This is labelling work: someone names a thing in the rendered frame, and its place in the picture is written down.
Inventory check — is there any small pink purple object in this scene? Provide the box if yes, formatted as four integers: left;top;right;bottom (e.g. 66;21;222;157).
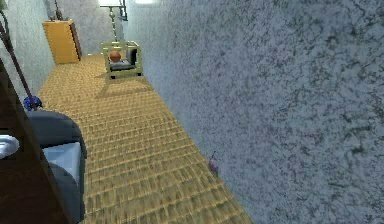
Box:
208;150;220;178

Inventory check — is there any metal floor lamp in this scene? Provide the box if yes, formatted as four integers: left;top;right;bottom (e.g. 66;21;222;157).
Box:
98;0;122;44

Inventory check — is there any orange wooden cabinet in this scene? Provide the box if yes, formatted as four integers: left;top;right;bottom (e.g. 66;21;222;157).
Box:
42;19;83;65

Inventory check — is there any blue round object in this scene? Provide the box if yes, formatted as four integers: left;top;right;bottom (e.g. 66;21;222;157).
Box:
22;95;44;112

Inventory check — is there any dark red pole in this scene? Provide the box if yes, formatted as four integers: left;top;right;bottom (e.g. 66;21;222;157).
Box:
0;20;36;108

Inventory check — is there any dark brown wooden table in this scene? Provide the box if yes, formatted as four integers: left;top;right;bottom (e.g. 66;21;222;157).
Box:
0;58;75;224

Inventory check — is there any white bowl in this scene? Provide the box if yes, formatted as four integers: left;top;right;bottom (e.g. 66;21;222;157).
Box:
0;134;21;160

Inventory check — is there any pale wooden frame armchair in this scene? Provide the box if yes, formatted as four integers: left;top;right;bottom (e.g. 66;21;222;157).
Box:
101;40;144;80

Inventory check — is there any dark wall frame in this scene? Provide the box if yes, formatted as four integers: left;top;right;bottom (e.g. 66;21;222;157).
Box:
118;0;129;22

